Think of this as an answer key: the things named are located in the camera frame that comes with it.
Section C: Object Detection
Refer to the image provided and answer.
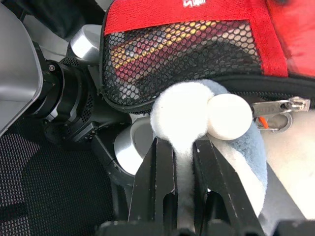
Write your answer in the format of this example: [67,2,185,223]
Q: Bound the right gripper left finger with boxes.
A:
[127,137,178,223]

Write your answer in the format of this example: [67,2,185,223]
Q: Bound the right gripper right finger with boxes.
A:
[192,139,262,232]

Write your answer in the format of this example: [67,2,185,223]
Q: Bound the silver carabiner clip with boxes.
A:
[255,112,294,134]

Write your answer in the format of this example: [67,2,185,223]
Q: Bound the black and red paddle case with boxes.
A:
[98,0,315,116]

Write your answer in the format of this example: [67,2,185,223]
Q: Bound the orange cord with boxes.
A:
[257,116,269,130]

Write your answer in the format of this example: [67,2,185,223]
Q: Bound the silver metal zipper pull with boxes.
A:
[252,96,311,116]

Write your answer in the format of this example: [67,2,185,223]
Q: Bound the white and blue plush toy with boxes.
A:
[149,78,268,219]

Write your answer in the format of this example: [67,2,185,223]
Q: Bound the black mesh fabric panel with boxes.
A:
[0,118,116,236]

